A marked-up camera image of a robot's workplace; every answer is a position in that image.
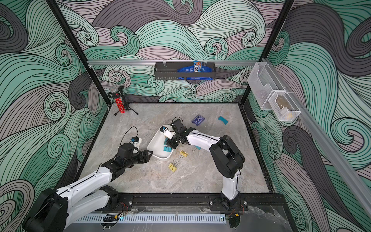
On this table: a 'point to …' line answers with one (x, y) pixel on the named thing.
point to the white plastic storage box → (156, 146)
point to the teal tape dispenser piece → (225, 122)
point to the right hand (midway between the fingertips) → (170, 140)
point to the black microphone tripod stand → (119, 94)
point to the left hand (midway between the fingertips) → (149, 151)
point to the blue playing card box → (198, 120)
